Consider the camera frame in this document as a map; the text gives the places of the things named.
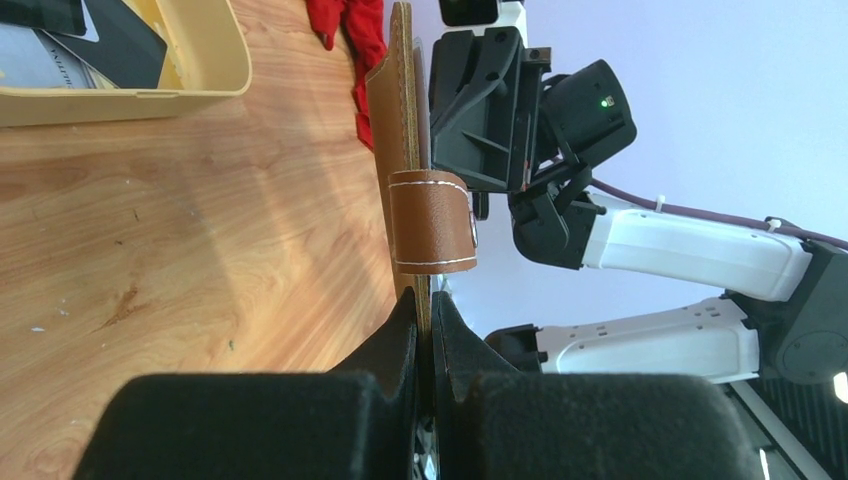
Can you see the brown leather card holder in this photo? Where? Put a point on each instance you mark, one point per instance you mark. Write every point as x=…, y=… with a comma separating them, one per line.
x=427, y=212

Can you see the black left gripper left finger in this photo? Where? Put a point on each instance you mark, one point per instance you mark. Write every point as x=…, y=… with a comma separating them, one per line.
x=355, y=421

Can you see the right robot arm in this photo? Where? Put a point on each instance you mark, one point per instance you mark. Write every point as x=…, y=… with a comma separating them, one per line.
x=747, y=122

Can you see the beige oval tray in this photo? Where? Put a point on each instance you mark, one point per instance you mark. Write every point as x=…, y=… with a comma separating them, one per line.
x=208, y=62

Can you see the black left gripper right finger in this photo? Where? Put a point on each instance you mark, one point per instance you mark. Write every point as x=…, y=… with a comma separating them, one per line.
x=494, y=421

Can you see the red cloth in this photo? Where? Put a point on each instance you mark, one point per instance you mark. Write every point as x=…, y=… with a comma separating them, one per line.
x=360, y=24

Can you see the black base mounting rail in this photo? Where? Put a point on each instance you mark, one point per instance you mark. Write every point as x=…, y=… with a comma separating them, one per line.
x=798, y=431

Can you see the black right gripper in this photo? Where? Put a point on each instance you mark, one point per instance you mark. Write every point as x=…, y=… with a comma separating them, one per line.
x=495, y=124

